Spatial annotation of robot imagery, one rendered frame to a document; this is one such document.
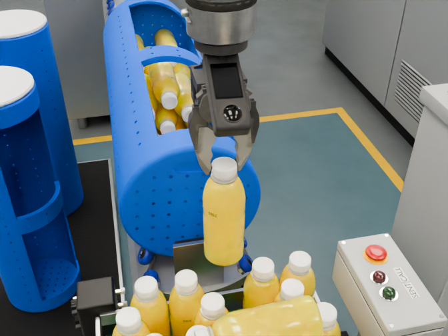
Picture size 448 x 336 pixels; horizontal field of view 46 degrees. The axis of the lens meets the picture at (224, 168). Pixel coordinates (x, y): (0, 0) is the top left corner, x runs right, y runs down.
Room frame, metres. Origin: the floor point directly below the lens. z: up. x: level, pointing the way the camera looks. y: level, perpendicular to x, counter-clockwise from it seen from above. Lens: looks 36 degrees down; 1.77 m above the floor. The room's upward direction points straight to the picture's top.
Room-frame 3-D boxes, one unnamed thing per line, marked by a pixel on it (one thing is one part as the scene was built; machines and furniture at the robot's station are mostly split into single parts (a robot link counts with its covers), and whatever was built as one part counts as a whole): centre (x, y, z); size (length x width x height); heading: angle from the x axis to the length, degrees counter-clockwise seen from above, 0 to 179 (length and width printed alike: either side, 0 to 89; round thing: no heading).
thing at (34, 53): (1.93, 0.82, 0.59); 0.28 x 0.28 x 0.88
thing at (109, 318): (0.66, 0.03, 0.96); 0.40 x 0.01 x 0.03; 103
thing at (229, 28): (0.65, 0.01, 1.52); 0.10 x 0.09 x 0.05; 102
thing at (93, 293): (0.65, 0.24, 0.95); 0.10 x 0.07 x 0.10; 103
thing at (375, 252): (0.65, -0.27, 1.11); 0.04 x 0.04 x 0.01
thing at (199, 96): (0.66, 0.01, 1.44); 0.09 x 0.08 x 0.12; 12
